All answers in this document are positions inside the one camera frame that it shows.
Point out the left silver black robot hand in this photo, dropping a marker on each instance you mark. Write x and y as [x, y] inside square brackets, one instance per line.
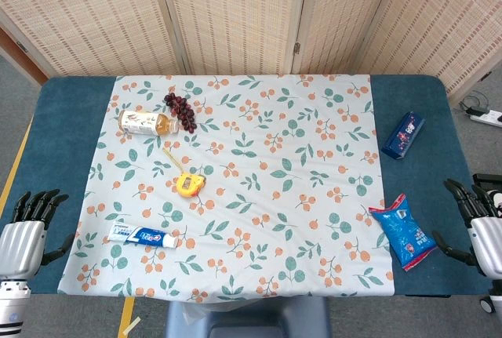
[21, 244]

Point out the brown wooden door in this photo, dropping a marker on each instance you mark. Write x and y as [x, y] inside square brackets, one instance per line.
[23, 55]

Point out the white power strip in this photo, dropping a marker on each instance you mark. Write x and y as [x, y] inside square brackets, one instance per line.
[488, 118]

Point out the black power adapter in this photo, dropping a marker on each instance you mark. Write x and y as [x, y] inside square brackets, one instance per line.
[476, 110]

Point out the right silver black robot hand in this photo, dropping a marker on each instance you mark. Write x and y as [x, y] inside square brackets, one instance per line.
[486, 240]

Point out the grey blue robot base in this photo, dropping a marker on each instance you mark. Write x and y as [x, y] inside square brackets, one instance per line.
[251, 318]

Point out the yellow tape measure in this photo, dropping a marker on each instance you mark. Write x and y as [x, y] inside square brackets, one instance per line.
[189, 185]

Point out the dark blue rectangular box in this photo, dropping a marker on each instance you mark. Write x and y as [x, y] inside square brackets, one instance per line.
[404, 136]

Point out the blue white toothpaste tube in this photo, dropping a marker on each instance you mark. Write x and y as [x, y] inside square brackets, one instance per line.
[137, 234]

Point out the tea bottle with cream label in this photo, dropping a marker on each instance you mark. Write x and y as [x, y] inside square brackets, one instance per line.
[139, 122]

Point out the black case on floor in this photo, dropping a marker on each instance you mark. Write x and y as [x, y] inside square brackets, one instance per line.
[488, 181]

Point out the woven folding screen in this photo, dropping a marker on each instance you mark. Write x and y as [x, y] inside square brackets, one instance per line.
[235, 12]

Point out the floral leaf print tablecloth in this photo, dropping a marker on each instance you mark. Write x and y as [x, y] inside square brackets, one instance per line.
[255, 197]

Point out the dark purple grape bunch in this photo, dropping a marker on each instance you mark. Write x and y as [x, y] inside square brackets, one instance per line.
[181, 110]

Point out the blue red snack bag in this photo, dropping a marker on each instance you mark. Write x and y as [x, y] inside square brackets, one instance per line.
[404, 232]

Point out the white caster wheel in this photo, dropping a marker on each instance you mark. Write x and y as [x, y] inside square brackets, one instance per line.
[488, 304]

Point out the masking tape strip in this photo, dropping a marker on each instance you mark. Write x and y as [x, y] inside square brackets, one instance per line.
[131, 326]

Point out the blue felt table cover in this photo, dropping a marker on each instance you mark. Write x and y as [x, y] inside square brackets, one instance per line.
[66, 138]

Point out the white black shoe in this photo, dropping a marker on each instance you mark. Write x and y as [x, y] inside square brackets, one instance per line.
[498, 202]

